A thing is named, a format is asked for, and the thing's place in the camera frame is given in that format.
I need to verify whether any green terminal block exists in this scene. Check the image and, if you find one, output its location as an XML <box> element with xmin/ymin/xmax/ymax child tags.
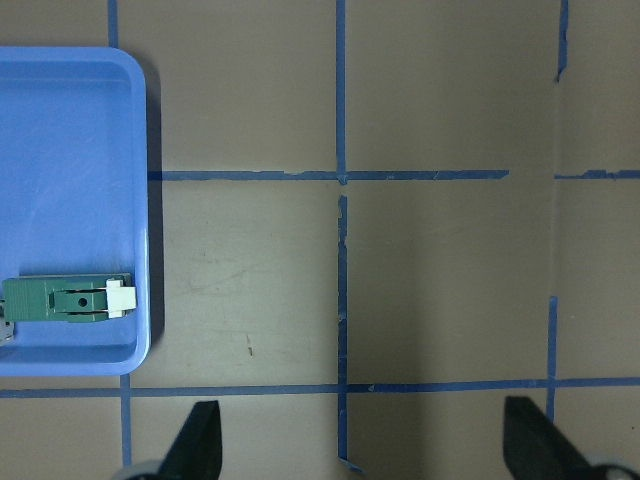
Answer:
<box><xmin>1</xmin><ymin>273</ymin><xmax>137</xmax><ymax>323</ymax></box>

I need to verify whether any blue plastic tray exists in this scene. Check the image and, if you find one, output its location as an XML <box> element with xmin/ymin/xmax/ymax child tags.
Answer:
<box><xmin>1</xmin><ymin>47</ymin><xmax>151</xmax><ymax>377</ymax></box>

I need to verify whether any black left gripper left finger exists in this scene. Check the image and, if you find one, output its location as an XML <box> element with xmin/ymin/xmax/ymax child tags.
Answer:
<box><xmin>157</xmin><ymin>401</ymin><xmax>223</xmax><ymax>480</ymax></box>

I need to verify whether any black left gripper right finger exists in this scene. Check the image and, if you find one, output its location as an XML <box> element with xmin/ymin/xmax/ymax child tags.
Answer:
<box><xmin>502</xmin><ymin>396</ymin><xmax>592</xmax><ymax>480</ymax></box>

